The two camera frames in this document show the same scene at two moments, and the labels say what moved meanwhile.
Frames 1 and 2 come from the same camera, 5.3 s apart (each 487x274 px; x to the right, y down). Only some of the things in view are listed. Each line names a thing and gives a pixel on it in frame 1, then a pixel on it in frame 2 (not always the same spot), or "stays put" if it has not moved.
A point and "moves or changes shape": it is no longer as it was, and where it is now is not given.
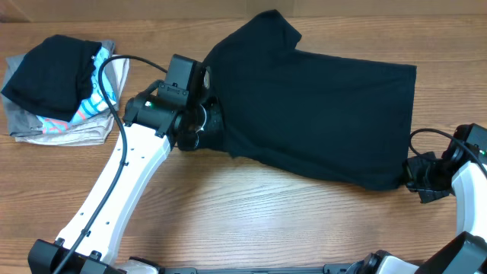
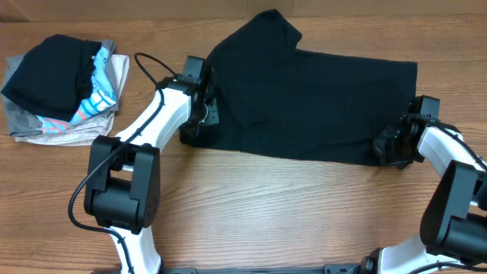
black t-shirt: x=342 y=120 moves or changes shape
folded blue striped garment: x=97 y=100 stays put
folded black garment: x=55 y=78 stays put
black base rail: x=325 y=269 stays put
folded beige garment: x=89 y=132 stays put
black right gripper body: x=428 y=176 -> x=393 y=150
